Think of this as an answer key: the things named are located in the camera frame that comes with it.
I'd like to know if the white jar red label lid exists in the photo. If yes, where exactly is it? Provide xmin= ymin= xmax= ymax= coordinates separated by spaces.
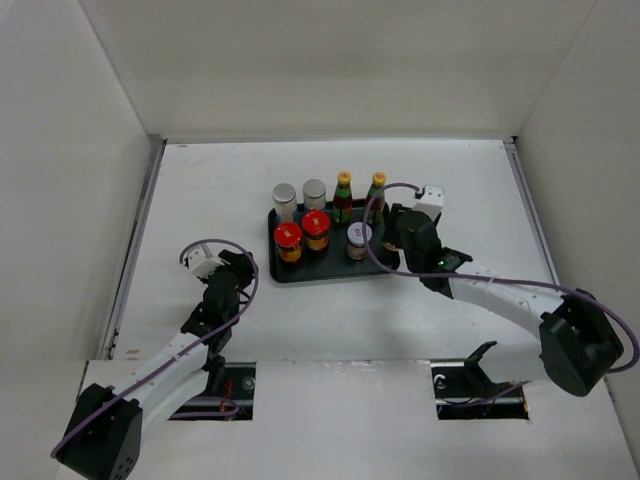
xmin=346 ymin=222 xmax=372 ymax=261

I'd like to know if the yellow cap sauce bottle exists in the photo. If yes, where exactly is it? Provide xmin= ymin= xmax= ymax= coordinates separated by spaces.
xmin=364 ymin=171 xmax=387 ymax=226
xmin=332 ymin=171 xmax=353 ymax=225

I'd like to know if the silver lid white jar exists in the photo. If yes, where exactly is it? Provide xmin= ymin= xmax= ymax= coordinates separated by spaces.
xmin=272 ymin=183 xmax=297 ymax=223

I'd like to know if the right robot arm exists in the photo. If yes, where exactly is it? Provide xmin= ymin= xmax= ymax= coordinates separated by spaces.
xmin=383 ymin=204 xmax=624 ymax=397

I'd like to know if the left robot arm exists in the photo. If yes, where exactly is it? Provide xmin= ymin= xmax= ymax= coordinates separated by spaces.
xmin=51 ymin=241 xmax=259 ymax=479

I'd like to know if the black plastic tray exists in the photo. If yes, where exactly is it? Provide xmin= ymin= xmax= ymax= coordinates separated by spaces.
xmin=267 ymin=198 xmax=391 ymax=284

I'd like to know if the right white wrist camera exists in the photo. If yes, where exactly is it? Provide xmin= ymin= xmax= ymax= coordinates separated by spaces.
xmin=412 ymin=185 xmax=444 ymax=223

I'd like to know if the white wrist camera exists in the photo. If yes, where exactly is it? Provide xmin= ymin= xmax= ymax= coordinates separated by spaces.
xmin=412 ymin=185 xmax=444 ymax=223
xmin=184 ymin=244 xmax=223 ymax=281

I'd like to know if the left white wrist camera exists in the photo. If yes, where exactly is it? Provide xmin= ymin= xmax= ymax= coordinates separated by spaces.
xmin=184 ymin=244 xmax=223 ymax=281

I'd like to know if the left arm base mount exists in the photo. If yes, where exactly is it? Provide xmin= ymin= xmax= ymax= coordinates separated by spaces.
xmin=170 ymin=354 xmax=257 ymax=421

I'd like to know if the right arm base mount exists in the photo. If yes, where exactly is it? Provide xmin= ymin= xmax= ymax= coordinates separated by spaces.
xmin=430 ymin=341 xmax=529 ymax=421

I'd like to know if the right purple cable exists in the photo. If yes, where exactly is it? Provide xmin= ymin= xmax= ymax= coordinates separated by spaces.
xmin=361 ymin=181 xmax=640 ymax=374

